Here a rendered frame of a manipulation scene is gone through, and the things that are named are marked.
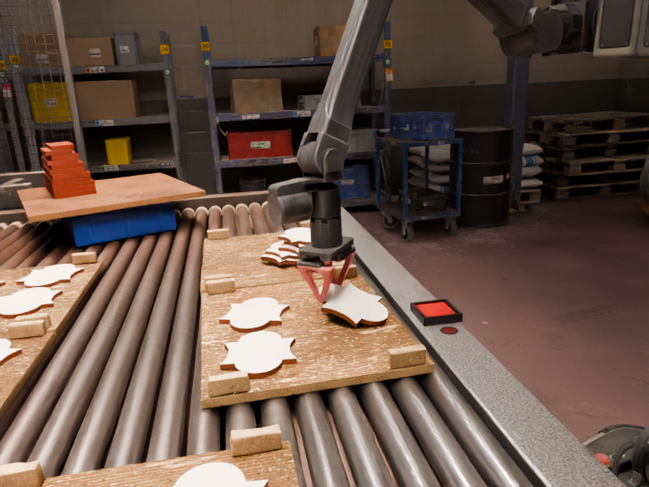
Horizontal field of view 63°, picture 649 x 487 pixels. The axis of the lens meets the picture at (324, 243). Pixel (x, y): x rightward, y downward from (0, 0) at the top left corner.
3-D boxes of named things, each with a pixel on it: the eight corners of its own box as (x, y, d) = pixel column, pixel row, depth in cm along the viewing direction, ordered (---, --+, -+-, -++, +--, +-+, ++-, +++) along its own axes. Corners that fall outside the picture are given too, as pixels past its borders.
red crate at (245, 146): (288, 152, 582) (287, 126, 574) (294, 157, 540) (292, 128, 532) (228, 156, 572) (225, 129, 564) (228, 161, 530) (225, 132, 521)
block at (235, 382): (250, 385, 76) (248, 368, 76) (251, 391, 75) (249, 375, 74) (208, 391, 75) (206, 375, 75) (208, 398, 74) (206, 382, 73)
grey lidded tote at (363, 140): (367, 147, 592) (366, 126, 585) (378, 151, 559) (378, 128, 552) (324, 151, 579) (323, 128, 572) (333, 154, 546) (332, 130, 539)
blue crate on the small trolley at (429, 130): (422, 134, 494) (422, 111, 488) (456, 137, 451) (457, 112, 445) (387, 137, 479) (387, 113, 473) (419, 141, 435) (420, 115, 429)
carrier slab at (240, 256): (324, 233, 158) (323, 228, 157) (357, 280, 119) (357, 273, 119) (204, 244, 152) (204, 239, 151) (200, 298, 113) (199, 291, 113)
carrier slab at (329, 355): (360, 280, 119) (360, 273, 118) (435, 372, 80) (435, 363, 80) (202, 300, 112) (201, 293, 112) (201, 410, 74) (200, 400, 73)
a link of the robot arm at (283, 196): (342, 146, 87) (317, 146, 95) (280, 155, 82) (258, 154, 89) (348, 217, 90) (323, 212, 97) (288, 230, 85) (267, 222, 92)
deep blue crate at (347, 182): (363, 190, 608) (363, 158, 598) (370, 198, 570) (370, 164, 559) (320, 193, 603) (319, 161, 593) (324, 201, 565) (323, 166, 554)
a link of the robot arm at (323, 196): (346, 182, 91) (328, 177, 95) (311, 187, 87) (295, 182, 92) (347, 220, 93) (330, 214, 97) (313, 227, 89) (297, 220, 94)
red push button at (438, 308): (443, 307, 104) (443, 300, 104) (456, 320, 99) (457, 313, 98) (414, 311, 103) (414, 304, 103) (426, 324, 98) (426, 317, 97)
